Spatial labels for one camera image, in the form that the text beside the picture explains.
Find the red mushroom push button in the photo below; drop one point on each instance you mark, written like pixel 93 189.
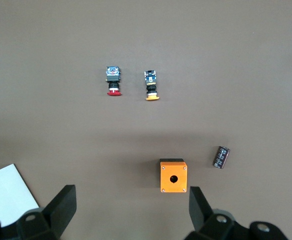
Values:
pixel 113 75

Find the white drawer cabinet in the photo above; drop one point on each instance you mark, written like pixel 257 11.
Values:
pixel 6 192

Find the small dark connector block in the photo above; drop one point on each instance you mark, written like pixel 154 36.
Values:
pixel 221 157

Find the orange button enclosure box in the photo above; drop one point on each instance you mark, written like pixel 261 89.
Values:
pixel 167 183

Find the yellow mushroom push button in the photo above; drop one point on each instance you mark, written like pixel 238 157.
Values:
pixel 150 78

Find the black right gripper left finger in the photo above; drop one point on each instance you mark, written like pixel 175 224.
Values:
pixel 61 207

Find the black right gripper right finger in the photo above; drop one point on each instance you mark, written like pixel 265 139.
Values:
pixel 201 210

